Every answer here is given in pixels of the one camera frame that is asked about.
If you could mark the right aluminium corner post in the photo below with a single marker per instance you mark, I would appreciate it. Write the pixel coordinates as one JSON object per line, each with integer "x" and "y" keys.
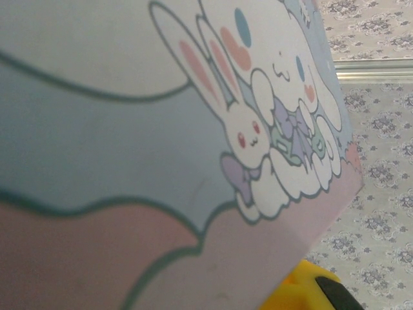
{"x": 374, "y": 69}

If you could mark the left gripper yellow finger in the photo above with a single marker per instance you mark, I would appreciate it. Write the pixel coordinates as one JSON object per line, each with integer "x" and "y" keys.
{"x": 309, "y": 290}

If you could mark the cartoon bunny tin box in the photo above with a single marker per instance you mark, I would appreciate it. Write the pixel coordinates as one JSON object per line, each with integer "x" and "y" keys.
{"x": 129, "y": 145}

